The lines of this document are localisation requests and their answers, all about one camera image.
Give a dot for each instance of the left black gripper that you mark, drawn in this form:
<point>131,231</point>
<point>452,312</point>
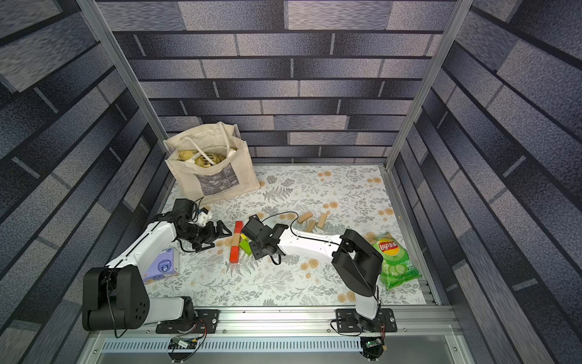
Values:
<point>212,235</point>

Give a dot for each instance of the green block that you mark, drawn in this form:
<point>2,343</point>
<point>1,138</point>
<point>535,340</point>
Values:
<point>245,246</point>

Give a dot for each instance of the natural wood block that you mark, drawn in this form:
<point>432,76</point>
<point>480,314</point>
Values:
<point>304,217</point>
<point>322,220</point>
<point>235,240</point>
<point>311,225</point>

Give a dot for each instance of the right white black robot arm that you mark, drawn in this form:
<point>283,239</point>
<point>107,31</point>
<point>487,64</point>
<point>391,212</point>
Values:
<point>356,262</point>

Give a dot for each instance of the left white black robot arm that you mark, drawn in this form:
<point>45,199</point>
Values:
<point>115,296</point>

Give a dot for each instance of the natural wood block upright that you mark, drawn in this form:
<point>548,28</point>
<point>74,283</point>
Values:
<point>311,225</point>

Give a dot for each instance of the purple tissue pack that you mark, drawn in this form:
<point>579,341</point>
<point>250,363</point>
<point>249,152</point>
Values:
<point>166,265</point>

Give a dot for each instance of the beige canvas tote bag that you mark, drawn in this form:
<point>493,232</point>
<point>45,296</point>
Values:
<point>212,163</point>

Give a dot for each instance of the left circuit board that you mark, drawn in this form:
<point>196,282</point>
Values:
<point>177,343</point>

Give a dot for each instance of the circuit board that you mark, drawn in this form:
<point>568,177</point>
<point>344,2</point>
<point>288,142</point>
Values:
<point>372,344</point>
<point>177,343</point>

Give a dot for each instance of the green chips bag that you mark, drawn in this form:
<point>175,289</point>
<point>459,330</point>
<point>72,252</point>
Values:
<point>397,267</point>

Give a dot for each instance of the right circuit board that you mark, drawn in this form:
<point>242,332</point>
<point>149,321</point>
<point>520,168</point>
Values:
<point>372,344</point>

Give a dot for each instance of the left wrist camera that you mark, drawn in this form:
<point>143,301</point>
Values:
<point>203,216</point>

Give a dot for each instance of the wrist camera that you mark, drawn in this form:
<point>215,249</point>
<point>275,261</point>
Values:
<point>203,216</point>
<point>253,227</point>

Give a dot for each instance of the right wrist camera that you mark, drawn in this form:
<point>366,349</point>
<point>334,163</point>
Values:
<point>253,227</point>

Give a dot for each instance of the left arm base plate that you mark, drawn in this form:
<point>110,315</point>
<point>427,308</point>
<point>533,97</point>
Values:
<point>196,322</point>

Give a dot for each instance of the aluminium front rail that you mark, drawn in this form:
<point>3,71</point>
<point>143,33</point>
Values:
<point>426,334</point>

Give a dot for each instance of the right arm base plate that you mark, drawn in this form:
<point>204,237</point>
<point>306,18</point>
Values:
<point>349,322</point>

